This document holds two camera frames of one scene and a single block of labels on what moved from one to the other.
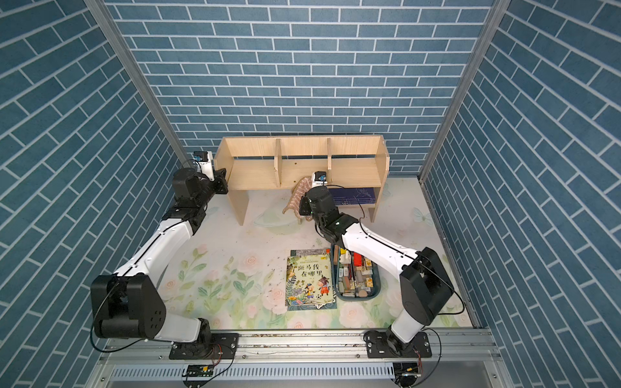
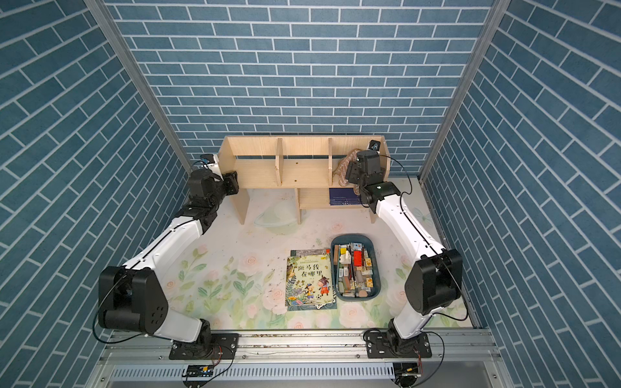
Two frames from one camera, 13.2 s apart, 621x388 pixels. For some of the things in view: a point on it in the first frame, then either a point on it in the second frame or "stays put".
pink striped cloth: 299,191 → 341,170
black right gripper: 305,210 → 352,172
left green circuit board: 199,370 stays put
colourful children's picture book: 310,280 stays put
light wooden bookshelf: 357,162 stays put
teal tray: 356,277 stays put
